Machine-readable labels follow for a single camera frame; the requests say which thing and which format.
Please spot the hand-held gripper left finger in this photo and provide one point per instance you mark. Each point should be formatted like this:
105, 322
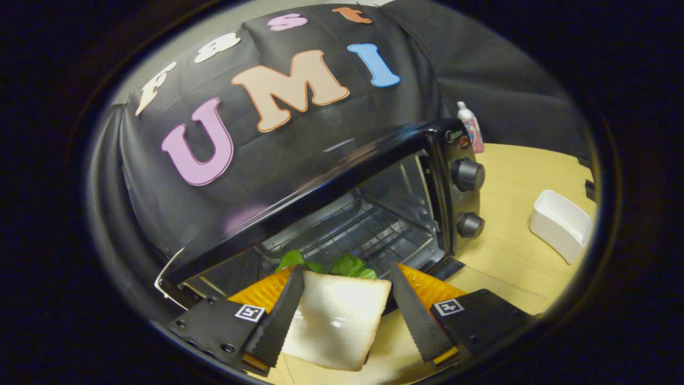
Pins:
278, 321

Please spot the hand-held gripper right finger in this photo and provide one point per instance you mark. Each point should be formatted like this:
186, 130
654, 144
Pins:
417, 315

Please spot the lettuce sandwich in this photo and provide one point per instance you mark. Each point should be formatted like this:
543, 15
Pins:
336, 321

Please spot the black toaster oven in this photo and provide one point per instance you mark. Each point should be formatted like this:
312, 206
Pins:
320, 176

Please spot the white plastic tray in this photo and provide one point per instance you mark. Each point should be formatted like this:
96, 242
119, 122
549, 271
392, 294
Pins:
561, 224

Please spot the pink label drink bottle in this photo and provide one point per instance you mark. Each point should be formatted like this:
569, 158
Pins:
472, 131

